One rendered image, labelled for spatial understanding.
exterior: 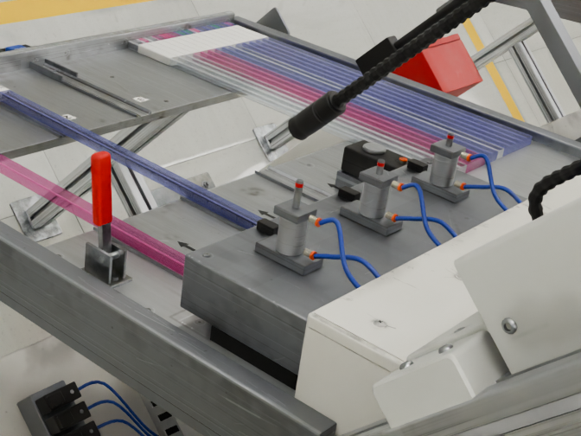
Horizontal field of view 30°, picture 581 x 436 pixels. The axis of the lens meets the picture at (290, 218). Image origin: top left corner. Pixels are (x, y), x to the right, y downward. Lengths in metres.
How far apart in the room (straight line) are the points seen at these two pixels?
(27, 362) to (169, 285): 0.45
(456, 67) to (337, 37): 1.17
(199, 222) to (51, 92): 0.35
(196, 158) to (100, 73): 1.11
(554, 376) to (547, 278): 0.05
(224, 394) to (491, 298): 0.26
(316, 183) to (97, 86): 0.34
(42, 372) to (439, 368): 0.80
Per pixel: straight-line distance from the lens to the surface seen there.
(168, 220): 1.02
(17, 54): 1.36
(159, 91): 1.33
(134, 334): 0.84
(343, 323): 0.73
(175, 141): 2.46
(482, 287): 0.60
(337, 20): 3.05
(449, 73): 1.84
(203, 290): 0.83
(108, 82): 1.35
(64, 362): 1.35
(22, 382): 1.32
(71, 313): 0.90
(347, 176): 1.12
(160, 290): 0.90
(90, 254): 0.90
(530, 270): 0.59
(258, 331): 0.80
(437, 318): 0.76
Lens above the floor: 1.75
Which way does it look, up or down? 43 degrees down
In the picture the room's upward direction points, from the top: 58 degrees clockwise
